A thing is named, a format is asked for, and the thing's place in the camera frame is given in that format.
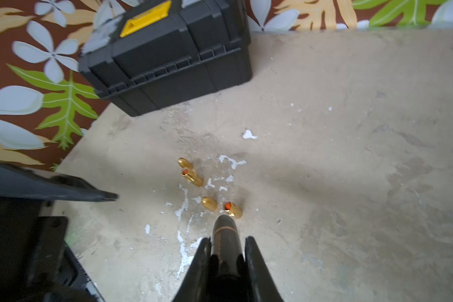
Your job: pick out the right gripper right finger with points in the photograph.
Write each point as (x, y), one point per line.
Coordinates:
(261, 286)

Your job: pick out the gold lipstick cap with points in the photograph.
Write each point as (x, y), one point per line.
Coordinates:
(209, 203)
(185, 164)

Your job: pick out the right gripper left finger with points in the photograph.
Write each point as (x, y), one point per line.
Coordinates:
(194, 285)

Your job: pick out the black lipstick tube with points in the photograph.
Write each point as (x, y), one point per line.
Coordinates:
(227, 264)

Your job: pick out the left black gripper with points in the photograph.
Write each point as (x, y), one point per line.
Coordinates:
(36, 264)

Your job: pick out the gold lipstick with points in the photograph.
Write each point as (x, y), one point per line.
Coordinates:
(232, 210)
(192, 177)

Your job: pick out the black plastic toolbox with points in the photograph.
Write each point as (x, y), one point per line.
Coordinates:
(162, 53)

